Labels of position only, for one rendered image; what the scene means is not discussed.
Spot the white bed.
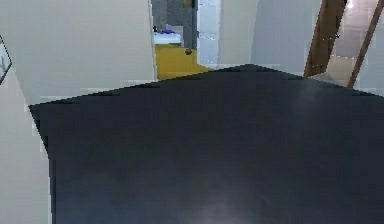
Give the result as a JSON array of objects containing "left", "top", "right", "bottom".
[{"left": 153, "top": 32, "right": 183, "bottom": 46}]

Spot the white room door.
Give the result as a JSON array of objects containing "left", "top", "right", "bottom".
[{"left": 196, "top": 0, "right": 222, "bottom": 66}]

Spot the brown wooden door frame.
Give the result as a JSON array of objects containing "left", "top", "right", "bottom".
[{"left": 346, "top": 0, "right": 384, "bottom": 89}]

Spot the black framed wall picture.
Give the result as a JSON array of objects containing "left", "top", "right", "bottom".
[{"left": 0, "top": 34, "right": 13, "bottom": 86}]

